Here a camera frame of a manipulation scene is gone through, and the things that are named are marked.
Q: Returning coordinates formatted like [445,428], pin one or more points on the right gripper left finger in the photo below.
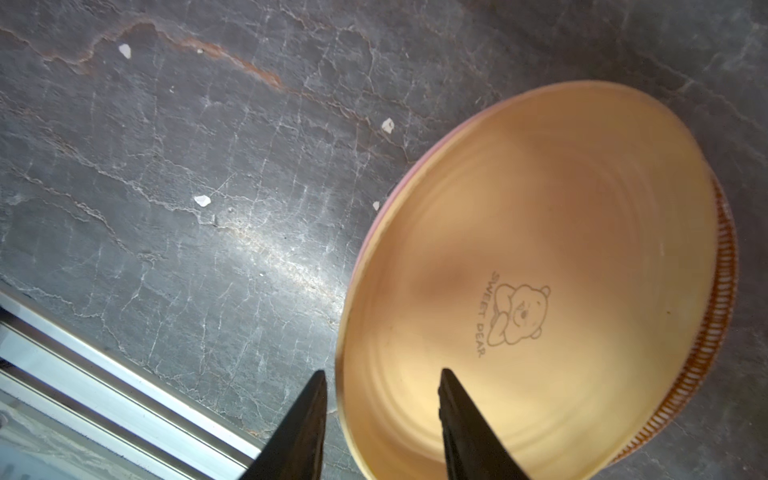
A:
[295,449]

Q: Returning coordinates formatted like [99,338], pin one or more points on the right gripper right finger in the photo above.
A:
[472,450]

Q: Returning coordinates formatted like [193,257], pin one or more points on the yellow bear plate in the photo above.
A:
[557,254]

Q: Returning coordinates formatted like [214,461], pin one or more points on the patterned orange-rim plate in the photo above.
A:
[711,335]

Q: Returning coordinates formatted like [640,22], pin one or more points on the pink plate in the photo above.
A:
[384,204]

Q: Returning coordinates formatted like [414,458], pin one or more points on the aluminium front rail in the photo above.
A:
[72,410]

